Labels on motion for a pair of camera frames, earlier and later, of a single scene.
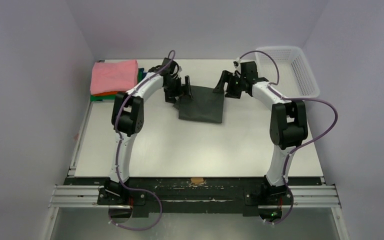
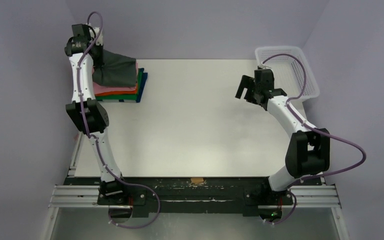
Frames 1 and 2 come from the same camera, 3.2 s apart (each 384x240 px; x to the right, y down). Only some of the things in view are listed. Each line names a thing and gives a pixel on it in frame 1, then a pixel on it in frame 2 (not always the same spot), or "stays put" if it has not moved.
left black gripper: [170, 97] → [100, 61]
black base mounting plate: [194, 195] stays put
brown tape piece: [196, 180] stays put
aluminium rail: [88, 197] stays put
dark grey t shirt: [205, 106] → [117, 70]
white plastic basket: [296, 78] stays put
